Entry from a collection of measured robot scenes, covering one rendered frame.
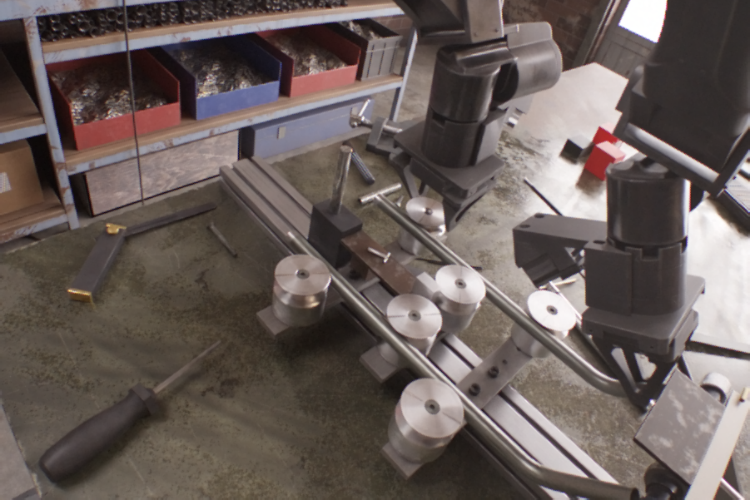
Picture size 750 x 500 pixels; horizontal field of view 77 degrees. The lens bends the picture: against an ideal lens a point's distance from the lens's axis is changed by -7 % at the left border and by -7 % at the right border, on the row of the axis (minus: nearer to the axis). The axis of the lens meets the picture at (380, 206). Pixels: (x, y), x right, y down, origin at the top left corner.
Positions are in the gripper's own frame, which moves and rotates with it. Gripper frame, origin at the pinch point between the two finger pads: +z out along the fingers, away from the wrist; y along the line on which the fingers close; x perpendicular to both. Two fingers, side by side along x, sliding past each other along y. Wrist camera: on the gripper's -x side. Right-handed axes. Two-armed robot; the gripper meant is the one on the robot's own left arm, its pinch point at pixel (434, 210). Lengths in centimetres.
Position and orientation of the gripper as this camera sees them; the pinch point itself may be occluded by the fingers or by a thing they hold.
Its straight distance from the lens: 57.9
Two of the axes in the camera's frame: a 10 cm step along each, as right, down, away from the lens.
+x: -7.3, 4.5, -5.1
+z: -0.7, 6.9, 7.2
